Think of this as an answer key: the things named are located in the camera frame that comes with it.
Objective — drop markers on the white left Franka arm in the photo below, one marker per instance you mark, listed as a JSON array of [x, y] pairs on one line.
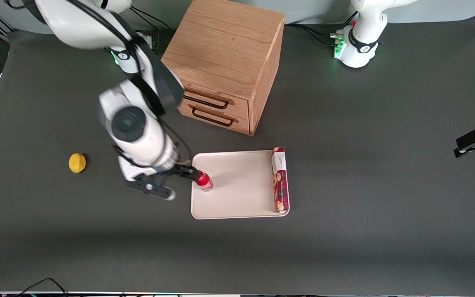
[[365, 37]]

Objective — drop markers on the red coke bottle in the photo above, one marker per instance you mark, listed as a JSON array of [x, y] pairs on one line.
[[204, 181]]

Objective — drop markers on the beige plastic tray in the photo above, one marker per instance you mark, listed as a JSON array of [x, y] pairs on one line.
[[241, 194]]

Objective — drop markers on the grey table mat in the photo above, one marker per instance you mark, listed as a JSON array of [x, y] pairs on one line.
[[344, 239]]

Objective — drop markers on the yellow lemon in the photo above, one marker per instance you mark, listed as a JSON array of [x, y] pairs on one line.
[[77, 163]]

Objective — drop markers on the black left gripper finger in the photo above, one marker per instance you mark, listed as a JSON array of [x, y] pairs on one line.
[[470, 141]]

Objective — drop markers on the wooden two-drawer cabinet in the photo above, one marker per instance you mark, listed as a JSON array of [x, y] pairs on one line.
[[229, 45]]

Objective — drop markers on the red tartan cookie box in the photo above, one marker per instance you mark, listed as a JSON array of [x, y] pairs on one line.
[[280, 181]]

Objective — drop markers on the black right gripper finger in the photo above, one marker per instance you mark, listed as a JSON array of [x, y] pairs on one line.
[[186, 169], [188, 177]]

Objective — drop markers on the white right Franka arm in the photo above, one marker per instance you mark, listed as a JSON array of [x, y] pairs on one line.
[[134, 123]]

